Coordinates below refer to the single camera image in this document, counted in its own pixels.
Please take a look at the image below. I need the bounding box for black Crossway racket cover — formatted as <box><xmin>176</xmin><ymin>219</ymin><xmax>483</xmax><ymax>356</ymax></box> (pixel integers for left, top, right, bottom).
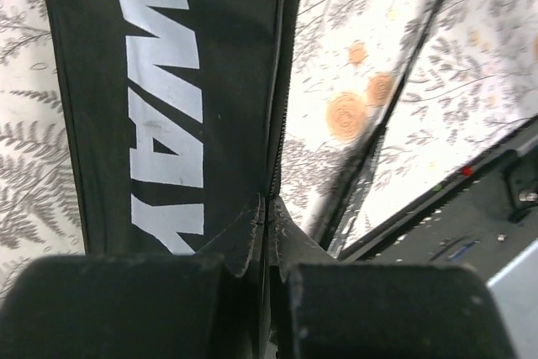
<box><xmin>45</xmin><ymin>0</ymin><xmax>298</xmax><ymax>255</ymax></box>

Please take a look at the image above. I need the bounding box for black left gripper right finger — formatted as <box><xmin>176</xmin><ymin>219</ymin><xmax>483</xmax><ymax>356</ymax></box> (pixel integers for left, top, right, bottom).
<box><xmin>267</xmin><ymin>198</ymin><xmax>515</xmax><ymax>358</ymax></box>

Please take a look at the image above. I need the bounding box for black badminton racket right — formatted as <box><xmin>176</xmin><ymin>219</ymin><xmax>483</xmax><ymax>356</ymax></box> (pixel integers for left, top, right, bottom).
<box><xmin>312</xmin><ymin>0</ymin><xmax>445</xmax><ymax>257</ymax></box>

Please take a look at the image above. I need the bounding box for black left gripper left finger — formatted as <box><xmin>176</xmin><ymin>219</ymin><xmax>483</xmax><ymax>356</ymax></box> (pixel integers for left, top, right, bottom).
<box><xmin>1</xmin><ymin>196</ymin><xmax>266</xmax><ymax>358</ymax></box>

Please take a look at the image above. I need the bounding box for floral patterned table mat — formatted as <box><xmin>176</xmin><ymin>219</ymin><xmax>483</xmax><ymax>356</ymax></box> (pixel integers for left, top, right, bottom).
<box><xmin>1</xmin><ymin>0</ymin><xmax>537</xmax><ymax>291</ymax></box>

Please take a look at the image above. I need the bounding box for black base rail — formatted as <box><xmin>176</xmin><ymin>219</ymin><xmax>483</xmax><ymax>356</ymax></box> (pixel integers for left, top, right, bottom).
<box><xmin>335</xmin><ymin>119</ymin><xmax>537</xmax><ymax>288</ymax></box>

